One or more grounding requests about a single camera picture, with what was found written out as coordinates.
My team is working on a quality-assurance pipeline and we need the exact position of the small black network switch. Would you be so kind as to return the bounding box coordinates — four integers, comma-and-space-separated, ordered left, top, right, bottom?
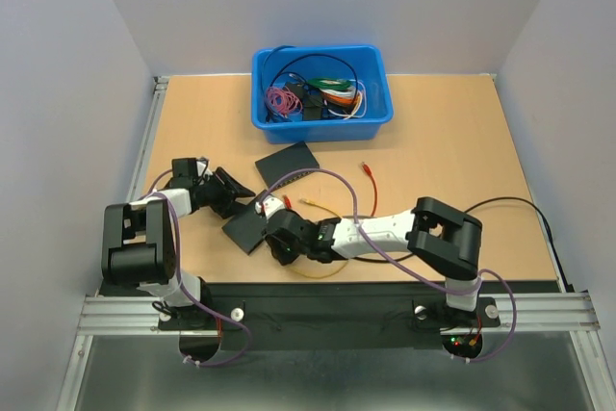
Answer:
255, 141, 320, 188

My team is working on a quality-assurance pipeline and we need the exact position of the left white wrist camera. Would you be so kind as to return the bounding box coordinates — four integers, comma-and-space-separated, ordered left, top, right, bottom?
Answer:
191, 157, 212, 185

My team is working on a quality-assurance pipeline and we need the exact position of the green white orange cable bundle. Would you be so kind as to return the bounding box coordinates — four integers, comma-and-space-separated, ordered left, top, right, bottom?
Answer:
307, 74, 368, 121

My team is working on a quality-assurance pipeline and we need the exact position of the black cable in bin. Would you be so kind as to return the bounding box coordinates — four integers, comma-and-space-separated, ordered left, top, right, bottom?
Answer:
262, 46, 360, 94

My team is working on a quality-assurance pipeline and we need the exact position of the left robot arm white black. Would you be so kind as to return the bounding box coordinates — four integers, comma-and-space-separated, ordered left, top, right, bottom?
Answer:
101, 157, 255, 328

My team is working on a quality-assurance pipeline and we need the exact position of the yellow ethernet cable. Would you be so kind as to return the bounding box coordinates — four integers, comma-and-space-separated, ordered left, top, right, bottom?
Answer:
288, 196, 350, 280

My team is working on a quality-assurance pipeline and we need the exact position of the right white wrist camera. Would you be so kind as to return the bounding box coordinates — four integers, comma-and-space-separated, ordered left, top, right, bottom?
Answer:
254, 194, 286, 220

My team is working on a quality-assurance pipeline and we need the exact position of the black adapter in bin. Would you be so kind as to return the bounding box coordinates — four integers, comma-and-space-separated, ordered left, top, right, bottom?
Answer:
283, 82, 324, 121

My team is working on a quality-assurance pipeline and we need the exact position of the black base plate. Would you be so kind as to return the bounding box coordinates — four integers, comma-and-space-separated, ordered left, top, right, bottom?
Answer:
158, 279, 501, 352

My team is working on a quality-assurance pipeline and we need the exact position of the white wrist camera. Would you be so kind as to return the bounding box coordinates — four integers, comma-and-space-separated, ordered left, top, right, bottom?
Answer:
254, 194, 286, 220
191, 157, 212, 185

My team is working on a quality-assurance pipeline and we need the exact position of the pink coiled cable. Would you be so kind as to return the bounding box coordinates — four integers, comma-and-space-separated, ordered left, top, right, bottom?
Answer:
265, 86, 303, 116

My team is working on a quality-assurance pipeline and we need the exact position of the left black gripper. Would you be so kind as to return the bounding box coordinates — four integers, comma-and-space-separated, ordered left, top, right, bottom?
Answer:
195, 167, 254, 220

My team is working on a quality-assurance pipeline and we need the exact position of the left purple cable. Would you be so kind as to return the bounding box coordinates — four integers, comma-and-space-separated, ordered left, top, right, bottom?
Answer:
139, 167, 254, 369

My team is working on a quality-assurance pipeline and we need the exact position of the black cable on table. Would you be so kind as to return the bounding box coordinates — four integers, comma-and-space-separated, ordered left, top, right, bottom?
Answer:
350, 196, 572, 287

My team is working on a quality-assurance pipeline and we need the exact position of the red ethernet cable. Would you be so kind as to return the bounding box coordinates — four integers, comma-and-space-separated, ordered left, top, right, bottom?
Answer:
282, 159, 379, 218

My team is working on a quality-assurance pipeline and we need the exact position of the blue plastic bin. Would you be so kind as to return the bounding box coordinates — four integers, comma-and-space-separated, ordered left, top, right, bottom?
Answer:
251, 44, 394, 143

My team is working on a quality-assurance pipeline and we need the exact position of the large black network switch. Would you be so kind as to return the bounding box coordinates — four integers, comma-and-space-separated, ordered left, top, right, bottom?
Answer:
222, 203, 266, 255

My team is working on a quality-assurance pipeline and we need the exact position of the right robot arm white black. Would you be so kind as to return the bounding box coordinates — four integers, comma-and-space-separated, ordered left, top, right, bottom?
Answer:
255, 195, 483, 324

